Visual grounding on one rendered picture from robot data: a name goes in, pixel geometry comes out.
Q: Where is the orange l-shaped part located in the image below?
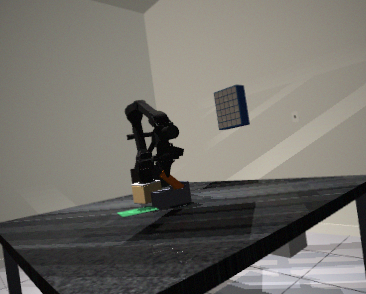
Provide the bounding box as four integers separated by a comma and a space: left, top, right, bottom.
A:
159, 171, 184, 190

